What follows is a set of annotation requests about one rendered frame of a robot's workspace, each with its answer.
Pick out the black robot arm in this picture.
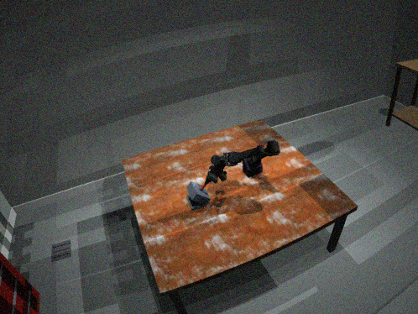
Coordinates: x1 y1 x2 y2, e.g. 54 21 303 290
211 140 280 182

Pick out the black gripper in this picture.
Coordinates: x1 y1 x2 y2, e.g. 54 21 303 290
205 165 224 185

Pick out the blue-grey sloped panel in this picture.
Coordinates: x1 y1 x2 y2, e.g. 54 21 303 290
186 181 211 210

